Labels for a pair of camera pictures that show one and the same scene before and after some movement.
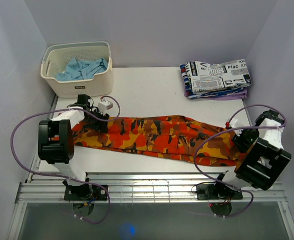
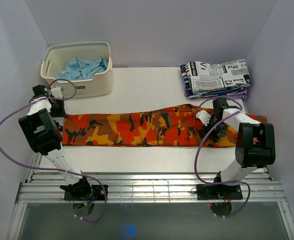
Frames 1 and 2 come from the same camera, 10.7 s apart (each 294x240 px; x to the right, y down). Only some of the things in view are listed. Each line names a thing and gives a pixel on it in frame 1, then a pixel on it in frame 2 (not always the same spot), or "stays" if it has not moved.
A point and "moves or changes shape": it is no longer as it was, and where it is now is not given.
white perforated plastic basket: (78, 69) stays
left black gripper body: (95, 124) -> (57, 110)
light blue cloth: (82, 70) stays
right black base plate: (214, 192) stays
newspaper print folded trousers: (205, 76) stays
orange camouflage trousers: (177, 137) moves or changes shape
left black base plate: (88, 192) stays
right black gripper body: (246, 138) -> (219, 132)
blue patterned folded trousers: (188, 87) stays
